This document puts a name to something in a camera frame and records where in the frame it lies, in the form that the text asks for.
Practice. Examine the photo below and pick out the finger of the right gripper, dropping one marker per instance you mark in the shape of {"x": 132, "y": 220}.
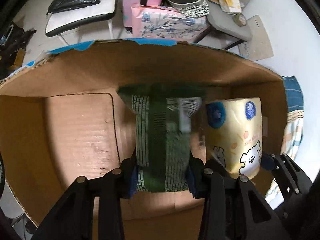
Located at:
{"x": 268, "y": 162}
{"x": 216, "y": 114}

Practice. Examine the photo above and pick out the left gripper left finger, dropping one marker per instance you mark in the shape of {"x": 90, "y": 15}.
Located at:
{"x": 120, "y": 182}

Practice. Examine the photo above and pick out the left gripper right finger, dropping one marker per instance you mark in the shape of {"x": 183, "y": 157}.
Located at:
{"x": 198, "y": 175}

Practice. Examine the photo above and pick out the green snack packet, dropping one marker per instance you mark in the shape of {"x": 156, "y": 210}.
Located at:
{"x": 163, "y": 127}

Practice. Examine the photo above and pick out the plaid checkered tablecloth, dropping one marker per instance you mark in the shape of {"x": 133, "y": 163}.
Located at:
{"x": 293, "y": 133}

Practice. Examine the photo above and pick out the cardboard box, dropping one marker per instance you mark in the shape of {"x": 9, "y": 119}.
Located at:
{"x": 62, "y": 121}

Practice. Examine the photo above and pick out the grey fabric chair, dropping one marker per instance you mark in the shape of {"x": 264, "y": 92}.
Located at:
{"x": 234, "y": 25}

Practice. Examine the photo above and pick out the tape roll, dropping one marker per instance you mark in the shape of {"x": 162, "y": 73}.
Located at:
{"x": 239, "y": 19}

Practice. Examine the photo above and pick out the pink floral package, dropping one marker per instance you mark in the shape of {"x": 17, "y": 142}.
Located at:
{"x": 165, "y": 22}

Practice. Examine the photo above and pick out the white padded chair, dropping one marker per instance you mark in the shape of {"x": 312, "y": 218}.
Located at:
{"x": 60, "y": 22}

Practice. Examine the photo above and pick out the beige board against wall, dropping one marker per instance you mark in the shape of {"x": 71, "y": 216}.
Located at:
{"x": 259, "y": 47}

